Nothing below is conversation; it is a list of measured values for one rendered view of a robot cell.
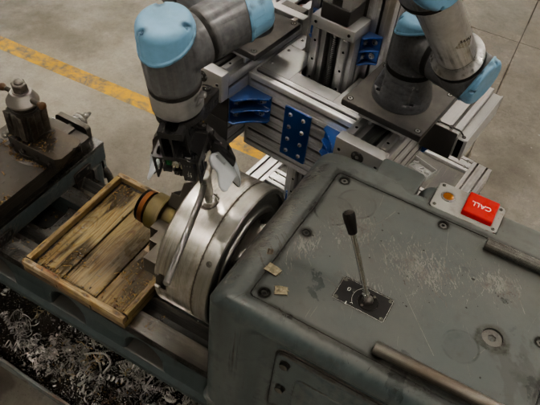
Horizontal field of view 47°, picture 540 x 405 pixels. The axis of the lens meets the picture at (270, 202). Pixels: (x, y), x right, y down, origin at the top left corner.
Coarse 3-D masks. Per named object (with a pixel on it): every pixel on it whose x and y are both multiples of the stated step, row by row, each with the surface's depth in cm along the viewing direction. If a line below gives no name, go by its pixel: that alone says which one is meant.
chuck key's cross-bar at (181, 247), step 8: (208, 160) 114; (208, 168) 113; (200, 192) 110; (200, 200) 109; (192, 216) 106; (192, 224) 105; (184, 232) 103; (184, 240) 102; (184, 248) 101; (176, 256) 99; (176, 264) 98; (168, 272) 96; (168, 280) 95
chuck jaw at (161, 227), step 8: (160, 224) 130; (168, 224) 130; (152, 232) 130; (160, 232) 128; (152, 240) 126; (160, 240) 126; (152, 248) 125; (144, 256) 123; (152, 256) 123; (144, 264) 124; (152, 264) 122; (152, 272) 124; (160, 280) 122
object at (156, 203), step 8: (144, 192) 133; (152, 192) 134; (144, 200) 132; (152, 200) 132; (160, 200) 132; (168, 200) 131; (136, 208) 132; (144, 208) 132; (152, 208) 131; (160, 208) 130; (168, 208) 132; (136, 216) 134; (144, 216) 132; (152, 216) 131; (160, 216) 131; (168, 216) 131; (144, 224) 133; (152, 224) 131
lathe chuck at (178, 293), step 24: (192, 192) 119; (216, 192) 119; (240, 192) 119; (216, 216) 116; (168, 240) 117; (192, 240) 115; (168, 264) 117; (192, 264) 115; (168, 288) 120; (192, 288) 117; (192, 312) 123
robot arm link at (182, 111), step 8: (200, 88) 83; (152, 96) 82; (200, 96) 84; (152, 104) 84; (160, 104) 82; (168, 104) 82; (176, 104) 82; (184, 104) 82; (192, 104) 83; (200, 104) 85; (160, 112) 84; (168, 112) 83; (176, 112) 83; (184, 112) 84; (192, 112) 84; (168, 120) 85; (176, 120) 84; (184, 120) 85
